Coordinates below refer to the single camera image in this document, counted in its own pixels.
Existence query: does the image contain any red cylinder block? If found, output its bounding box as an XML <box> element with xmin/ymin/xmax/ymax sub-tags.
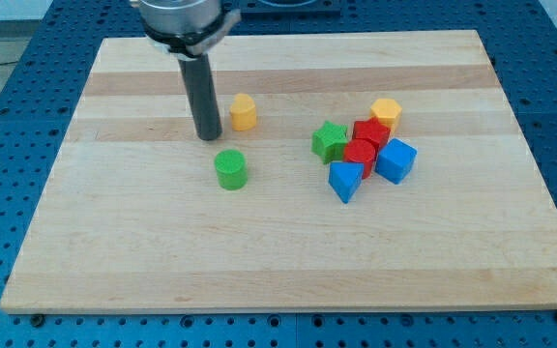
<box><xmin>342</xmin><ymin>139</ymin><xmax>376</xmax><ymax>179</ymax></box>

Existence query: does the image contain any yellow hexagon block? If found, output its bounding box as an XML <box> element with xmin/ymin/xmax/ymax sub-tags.
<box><xmin>369</xmin><ymin>99</ymin><xmax>402</xmax><ymax>133</ymax></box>

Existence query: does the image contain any green star block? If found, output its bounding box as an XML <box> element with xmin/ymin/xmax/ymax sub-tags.
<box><xmin>311</xmin><ymin>121</ymin><xmax>348</xmax><ymax>164</ymax></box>

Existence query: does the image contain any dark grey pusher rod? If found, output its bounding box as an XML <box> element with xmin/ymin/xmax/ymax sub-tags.
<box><xmin>178</xmin><ymin>55</ymin><xmax>222</xmax><ymax>141</ymax></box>

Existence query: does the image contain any green cylinder block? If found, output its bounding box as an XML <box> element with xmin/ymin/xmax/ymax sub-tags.
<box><xmin>214</xmin><ymin>149</ymin><xmax>248</xmax><ymax>190</ymax></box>

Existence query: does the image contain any dark blue base plate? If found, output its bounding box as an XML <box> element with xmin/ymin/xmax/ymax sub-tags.
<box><xmin>233</xmin><ymin>0</ymin><xmax>343</xmax><ymax>16</ymax></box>

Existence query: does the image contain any wooden board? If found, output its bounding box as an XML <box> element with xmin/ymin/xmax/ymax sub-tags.
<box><xmin>0</xmin><ymin>30</ymin><xmax>557</xmax><ymax>314</ymax></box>

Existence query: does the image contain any yellow heart block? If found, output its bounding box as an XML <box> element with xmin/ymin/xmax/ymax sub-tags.
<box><xmin>229</xmin><ymin>94</ymin><xmax>257</xmax><ymax>131</ymax></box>

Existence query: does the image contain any blue cube block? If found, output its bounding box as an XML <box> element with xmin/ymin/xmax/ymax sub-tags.
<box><xmin>374</xmin><ymin>138</ymin><xmax>418</xmax><ymax>185</ymax></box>

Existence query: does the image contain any red star block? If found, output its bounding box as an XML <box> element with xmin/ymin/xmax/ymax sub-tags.
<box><xmin>352</xmin><ymin>118</ymin><xmax>391</xmax><ymax>152</ymax></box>

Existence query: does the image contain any blue triangle block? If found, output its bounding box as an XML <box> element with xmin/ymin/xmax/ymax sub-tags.
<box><xmin>328</xmin><ymin>161</ymin><xmax>365</xmax><ymax>204</ymax></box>

